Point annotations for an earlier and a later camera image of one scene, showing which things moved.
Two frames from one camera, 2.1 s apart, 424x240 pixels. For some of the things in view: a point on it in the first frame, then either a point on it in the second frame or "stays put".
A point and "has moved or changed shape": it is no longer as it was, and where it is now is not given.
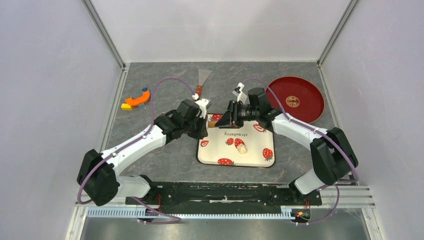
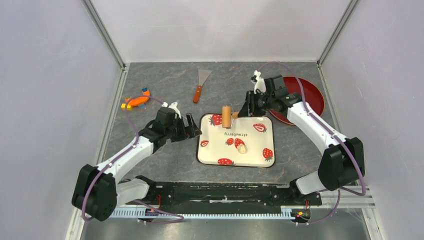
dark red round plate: (302, 100) stays put
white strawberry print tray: (250, 146) stays put
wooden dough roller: (211, 124) has moved or changed shape
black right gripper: (231, 115) -> (249, 107)
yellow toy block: (125, 106) stays put
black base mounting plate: (223, 197) stays put
